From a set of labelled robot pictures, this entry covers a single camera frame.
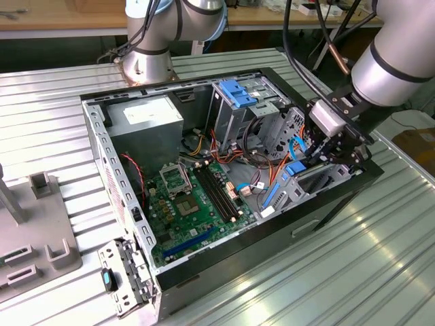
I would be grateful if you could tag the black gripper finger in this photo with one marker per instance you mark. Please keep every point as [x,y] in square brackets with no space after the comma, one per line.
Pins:
[350,159]
[314,146]

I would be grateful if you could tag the hard disk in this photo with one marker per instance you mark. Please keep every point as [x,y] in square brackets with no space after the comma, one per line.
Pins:
[295,168]

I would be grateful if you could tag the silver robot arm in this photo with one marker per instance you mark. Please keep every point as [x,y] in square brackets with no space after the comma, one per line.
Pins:
[391,64]

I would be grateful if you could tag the brown cardboard box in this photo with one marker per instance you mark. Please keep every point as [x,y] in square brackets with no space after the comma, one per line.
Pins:
[418,149]

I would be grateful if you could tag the blue drive cage latch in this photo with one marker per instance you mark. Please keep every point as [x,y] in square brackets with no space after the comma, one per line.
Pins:
[245,101]
[231,88]

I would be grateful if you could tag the grey metal drive cage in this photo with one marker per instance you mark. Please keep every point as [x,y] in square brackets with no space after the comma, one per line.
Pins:
[227,119]

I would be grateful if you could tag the black RAM slot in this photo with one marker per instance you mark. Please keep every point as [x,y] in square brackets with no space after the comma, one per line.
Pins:
[211,194]
[224,191]
[219,192]
[215,193]

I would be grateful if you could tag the black PC case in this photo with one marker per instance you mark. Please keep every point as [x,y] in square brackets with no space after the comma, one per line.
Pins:
[272,251]

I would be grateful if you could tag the CPU socket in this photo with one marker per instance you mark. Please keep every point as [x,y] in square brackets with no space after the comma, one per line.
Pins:
[187,208]

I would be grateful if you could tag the green motherboard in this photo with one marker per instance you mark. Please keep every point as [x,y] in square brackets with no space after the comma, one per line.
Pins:
[200,231]

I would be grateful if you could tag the blue expansion slot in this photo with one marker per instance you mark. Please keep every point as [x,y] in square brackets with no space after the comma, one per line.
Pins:
[190,241]

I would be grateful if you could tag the grey power supply unit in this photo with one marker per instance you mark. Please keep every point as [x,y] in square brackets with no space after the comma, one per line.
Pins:
[146,146]

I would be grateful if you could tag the wooden desk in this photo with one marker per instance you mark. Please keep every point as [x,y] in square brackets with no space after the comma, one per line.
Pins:
[68,21]

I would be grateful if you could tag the grey parts rack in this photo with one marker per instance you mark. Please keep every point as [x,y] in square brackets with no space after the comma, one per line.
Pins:
[34,220]

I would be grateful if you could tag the green RAM stick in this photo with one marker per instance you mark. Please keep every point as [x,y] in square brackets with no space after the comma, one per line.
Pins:
[15,254]

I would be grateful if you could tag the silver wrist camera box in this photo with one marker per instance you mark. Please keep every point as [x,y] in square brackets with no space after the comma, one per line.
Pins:
[326,117]

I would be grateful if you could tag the brown arm base plate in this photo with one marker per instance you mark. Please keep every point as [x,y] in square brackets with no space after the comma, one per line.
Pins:
[119,68]

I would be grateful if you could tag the grey hinged rear bracket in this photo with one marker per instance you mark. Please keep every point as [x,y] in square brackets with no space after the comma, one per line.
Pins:
[119,258]

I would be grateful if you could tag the black blue bracket latch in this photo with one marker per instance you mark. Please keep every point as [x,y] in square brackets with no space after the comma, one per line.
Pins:
[108,280]

